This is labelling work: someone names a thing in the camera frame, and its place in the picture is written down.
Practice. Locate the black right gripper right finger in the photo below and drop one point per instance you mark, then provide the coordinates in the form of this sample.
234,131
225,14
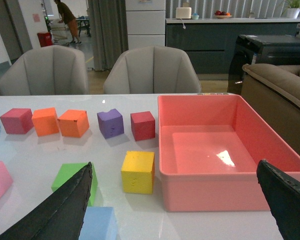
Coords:
282,193

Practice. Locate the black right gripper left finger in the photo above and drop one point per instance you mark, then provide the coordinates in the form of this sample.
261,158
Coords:
60,216

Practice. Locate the light blue foam cube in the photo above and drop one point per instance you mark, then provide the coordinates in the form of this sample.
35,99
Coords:
99,223

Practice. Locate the green foam cube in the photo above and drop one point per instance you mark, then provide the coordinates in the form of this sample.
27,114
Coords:
67,170

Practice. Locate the yellow foam cube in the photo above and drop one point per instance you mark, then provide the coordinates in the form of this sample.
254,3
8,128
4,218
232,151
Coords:
138,172

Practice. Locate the orange foam cube right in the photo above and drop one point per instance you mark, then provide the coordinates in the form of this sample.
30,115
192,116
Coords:
73,123

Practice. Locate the orange foam cube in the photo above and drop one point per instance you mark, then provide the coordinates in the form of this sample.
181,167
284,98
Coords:
73,123
45,121

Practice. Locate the orange foam cube left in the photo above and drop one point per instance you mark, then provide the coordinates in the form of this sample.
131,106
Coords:
45,121

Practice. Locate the pink plastic bin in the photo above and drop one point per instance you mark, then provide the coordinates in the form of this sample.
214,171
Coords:
209,150

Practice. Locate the crimson foam cube left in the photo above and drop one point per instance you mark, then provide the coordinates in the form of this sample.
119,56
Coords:
17,121

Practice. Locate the notched purple foam cube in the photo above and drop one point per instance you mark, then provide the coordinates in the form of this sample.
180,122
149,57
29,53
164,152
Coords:
110,123

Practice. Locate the beige sofa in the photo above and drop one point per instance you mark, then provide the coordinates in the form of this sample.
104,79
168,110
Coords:
273,91

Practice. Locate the dark red foam cube right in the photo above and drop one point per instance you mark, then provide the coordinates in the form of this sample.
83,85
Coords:
142,125

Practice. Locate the left grey chair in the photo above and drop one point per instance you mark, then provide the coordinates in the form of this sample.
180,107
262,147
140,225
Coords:
50,70

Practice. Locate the grey chair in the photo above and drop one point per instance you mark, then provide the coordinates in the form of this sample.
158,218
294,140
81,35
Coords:
152,70
50,70

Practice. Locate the black appliance box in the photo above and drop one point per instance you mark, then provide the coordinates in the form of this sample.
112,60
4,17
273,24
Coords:
261,49

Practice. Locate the right grey chair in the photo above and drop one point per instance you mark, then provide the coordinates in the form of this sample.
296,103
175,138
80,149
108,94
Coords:
152,70

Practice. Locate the dark grey counter cabinet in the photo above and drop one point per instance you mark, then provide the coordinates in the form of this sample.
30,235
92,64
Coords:
210,42

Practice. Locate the red bin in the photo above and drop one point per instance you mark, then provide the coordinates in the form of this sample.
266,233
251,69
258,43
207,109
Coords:
45,39

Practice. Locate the potted plant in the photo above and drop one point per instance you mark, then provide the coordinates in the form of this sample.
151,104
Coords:
290,8

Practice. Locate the fruit plate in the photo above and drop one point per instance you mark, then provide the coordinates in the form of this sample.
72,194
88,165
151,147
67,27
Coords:
222,14

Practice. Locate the person in brown shirt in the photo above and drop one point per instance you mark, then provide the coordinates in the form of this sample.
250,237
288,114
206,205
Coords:
68,18

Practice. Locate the grey curtain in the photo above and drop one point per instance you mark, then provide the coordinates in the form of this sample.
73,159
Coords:
108,27

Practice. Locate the small teal bowl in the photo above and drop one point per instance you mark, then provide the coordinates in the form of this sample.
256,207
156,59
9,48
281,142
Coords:
194,16

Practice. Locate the white drawer cabinet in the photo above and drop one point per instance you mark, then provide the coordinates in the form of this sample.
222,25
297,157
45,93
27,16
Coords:
145,21

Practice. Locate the white toaster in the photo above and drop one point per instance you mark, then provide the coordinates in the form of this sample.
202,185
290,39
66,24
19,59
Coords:
183,13

